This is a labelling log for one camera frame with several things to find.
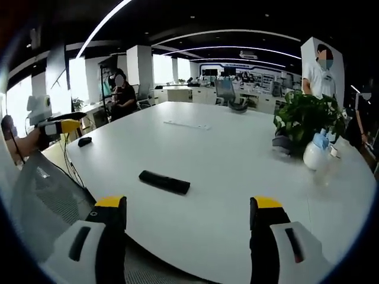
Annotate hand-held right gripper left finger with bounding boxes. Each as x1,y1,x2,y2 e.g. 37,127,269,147
40,195,128,284

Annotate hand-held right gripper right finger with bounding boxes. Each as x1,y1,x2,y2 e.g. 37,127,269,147
249,195,334,284

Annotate black remote control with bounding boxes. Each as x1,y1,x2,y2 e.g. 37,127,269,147
138,170,191,195

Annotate grey mesh office chair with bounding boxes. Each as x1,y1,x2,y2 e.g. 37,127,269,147
10,149,97,264

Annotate white spray bottle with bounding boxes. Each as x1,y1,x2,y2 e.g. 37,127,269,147
302,128,341,171

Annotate green potted plant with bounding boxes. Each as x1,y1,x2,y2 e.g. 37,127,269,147
272,89,347,157

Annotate dark bowl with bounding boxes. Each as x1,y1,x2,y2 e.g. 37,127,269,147
228,102,248,113

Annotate blue mesh office chair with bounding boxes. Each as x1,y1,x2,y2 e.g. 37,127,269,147
213,79,248,107

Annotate black cable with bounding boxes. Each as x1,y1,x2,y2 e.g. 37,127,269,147
58,133,86,189

